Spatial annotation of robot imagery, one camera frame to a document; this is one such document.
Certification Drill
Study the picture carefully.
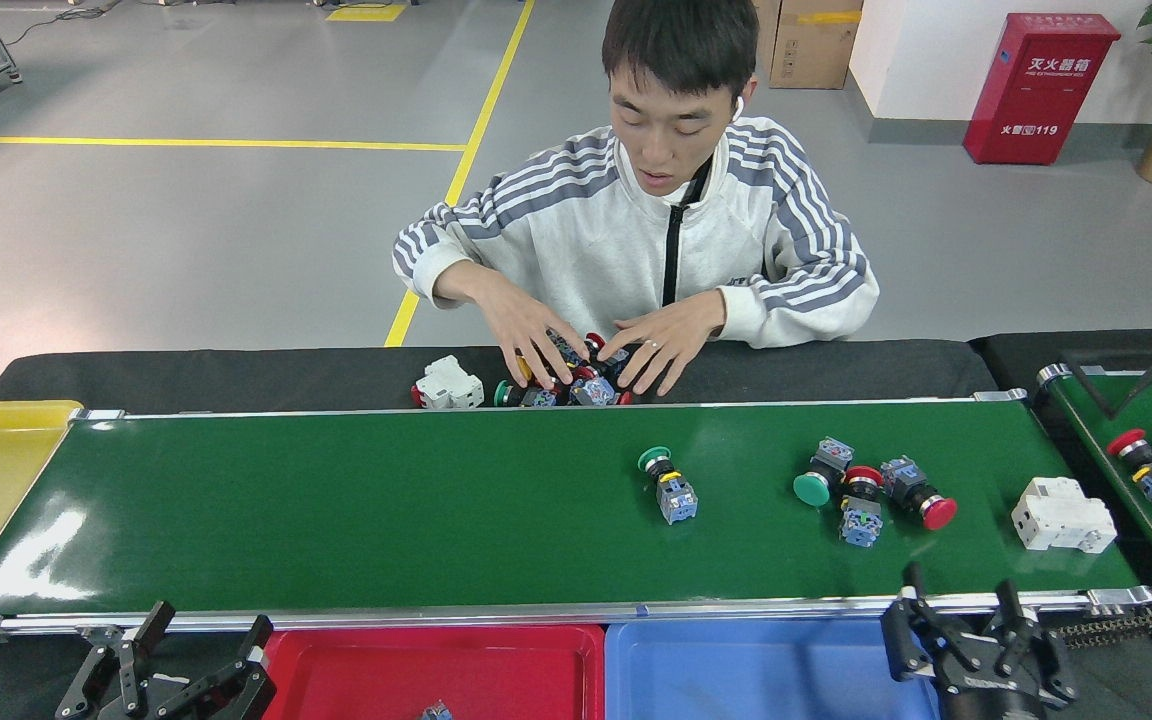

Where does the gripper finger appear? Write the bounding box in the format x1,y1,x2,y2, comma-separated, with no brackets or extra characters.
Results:
156,615,277,720
56,600,177,720

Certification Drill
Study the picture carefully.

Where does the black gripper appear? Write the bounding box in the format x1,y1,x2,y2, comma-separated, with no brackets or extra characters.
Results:
881,562,1080,720

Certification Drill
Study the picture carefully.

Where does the white circuit breaker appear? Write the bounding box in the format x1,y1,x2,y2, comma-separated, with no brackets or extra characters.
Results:
411,355,485,410
1011,477,1118,554

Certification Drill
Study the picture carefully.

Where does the red plastic tray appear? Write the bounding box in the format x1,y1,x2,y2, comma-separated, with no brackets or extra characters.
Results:
261,625,605,720

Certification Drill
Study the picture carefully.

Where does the blue plastic tray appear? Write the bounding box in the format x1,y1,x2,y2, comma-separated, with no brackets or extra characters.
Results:
604,617,947,720

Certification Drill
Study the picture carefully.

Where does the long green conveyor belt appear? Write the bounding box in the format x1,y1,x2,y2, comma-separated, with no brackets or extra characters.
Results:
0,388,1152,646

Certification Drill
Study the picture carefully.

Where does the short green conveyor belt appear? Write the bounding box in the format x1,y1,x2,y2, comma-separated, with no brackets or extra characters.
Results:
1036,362,1152,598

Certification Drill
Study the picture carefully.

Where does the person's left hand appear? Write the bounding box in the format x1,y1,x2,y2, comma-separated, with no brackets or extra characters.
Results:
598,290,729,398

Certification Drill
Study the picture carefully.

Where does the person's right hand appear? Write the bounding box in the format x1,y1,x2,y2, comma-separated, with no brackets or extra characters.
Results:
466,272,592,393

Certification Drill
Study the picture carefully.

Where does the black table cloth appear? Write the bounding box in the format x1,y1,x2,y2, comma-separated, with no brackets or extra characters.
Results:
0,338,999,413

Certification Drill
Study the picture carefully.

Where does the person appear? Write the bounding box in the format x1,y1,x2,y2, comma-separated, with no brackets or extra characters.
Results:
393,0,880,401

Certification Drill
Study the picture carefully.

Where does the red fire extinguisher box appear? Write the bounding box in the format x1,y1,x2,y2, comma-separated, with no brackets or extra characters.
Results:
963,12,1122,166

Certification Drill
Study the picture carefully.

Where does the brown cardboard box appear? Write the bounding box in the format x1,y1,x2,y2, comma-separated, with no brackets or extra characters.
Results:
751,0,864,91

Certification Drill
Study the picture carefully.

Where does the black drive chain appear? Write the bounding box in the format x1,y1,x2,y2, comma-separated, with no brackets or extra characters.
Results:
1051,605,1152,651

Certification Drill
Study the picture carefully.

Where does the black cable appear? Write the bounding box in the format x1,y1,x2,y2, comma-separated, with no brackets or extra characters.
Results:
1058,335,1152,419

